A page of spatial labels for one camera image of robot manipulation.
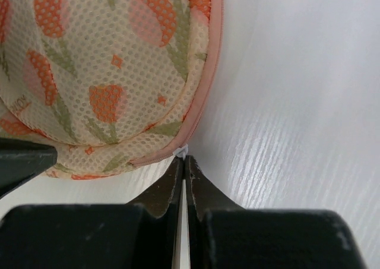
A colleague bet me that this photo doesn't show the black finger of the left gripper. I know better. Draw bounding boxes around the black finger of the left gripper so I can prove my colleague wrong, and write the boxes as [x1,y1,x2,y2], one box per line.
[1,138,58,198]

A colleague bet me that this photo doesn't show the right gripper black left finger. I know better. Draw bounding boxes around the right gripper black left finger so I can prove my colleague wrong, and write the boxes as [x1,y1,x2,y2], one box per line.
[1,158,183,268]

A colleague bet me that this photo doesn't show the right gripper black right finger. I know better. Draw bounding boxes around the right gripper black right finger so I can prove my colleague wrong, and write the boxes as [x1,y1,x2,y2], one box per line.
[184,156,366,268]

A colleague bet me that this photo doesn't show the white zipper pull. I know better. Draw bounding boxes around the white zipper pull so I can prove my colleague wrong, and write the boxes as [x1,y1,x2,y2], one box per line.
[173,144,189,160]

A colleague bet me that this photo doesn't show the floral pink laundry bag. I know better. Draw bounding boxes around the floral pink laundry bag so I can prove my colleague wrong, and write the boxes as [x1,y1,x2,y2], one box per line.
[1,0,223,180]

